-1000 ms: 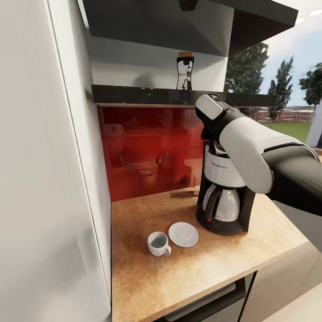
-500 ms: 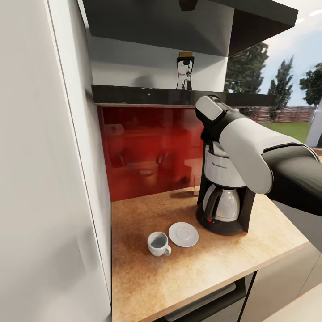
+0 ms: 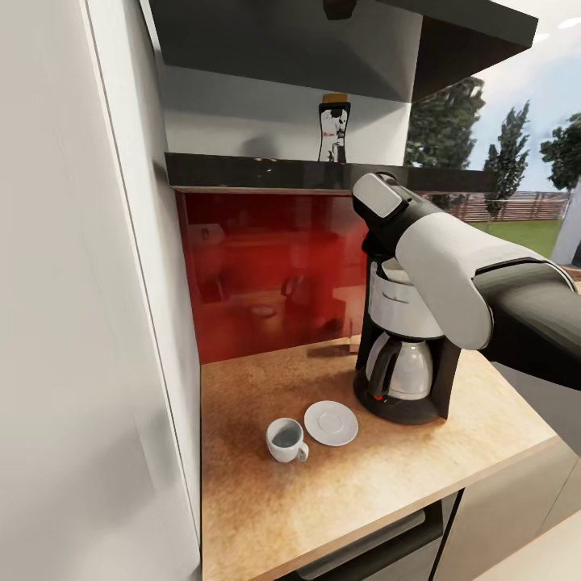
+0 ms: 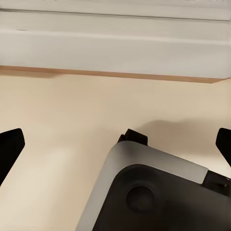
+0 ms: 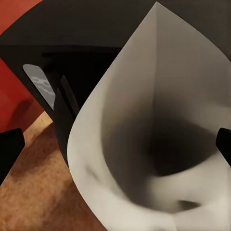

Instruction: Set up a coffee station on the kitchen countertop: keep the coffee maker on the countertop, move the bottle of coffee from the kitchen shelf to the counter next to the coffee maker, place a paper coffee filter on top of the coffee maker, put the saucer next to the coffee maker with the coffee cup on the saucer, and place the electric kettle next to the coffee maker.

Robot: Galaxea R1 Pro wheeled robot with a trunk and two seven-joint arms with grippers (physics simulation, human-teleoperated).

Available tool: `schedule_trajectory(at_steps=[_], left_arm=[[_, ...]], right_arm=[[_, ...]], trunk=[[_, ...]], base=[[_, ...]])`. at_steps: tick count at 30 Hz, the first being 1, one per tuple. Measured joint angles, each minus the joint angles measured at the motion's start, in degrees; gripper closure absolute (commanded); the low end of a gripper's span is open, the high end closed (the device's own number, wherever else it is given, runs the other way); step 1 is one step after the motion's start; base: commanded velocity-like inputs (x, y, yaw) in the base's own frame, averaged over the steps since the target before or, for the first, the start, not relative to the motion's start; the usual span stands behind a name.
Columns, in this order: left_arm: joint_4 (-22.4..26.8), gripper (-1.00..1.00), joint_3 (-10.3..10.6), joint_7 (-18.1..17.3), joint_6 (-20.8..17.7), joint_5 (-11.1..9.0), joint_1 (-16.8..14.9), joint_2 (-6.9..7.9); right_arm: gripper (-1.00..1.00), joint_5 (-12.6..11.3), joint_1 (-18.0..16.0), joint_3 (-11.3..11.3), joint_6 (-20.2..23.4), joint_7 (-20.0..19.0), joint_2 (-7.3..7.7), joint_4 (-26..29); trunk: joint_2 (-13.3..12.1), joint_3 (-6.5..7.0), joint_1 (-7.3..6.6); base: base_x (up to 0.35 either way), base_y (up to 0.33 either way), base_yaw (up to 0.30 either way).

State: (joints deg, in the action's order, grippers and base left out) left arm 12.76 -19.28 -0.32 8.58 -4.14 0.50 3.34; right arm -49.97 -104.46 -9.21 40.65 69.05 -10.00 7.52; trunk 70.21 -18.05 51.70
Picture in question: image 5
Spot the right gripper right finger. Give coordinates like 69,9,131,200
216,128,231,166

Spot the paper coffee filter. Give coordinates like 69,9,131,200
67,2,231,231

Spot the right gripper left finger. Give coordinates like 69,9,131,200
0,128,25,186

